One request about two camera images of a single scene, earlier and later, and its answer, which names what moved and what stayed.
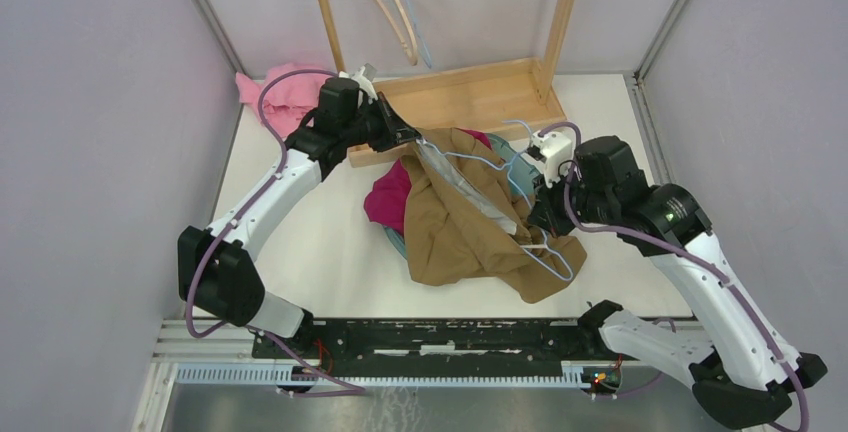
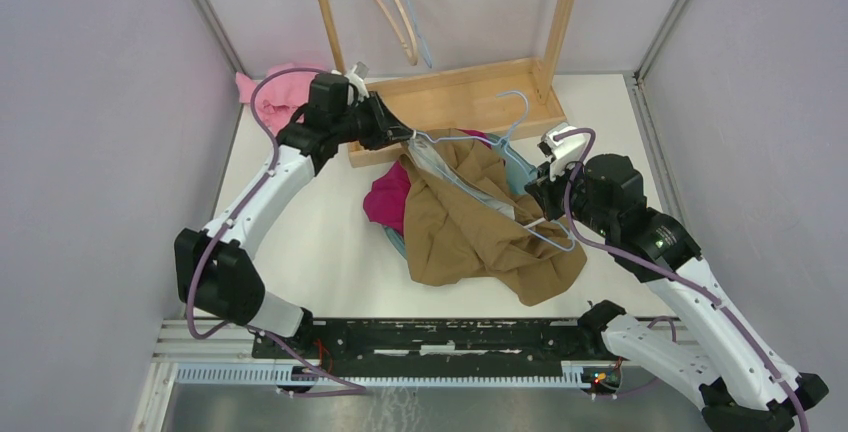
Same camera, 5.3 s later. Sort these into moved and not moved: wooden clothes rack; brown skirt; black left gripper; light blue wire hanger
Moved: light blue wire hanger
Not moved: wooden clothes rack; black left gripper; brown skirt
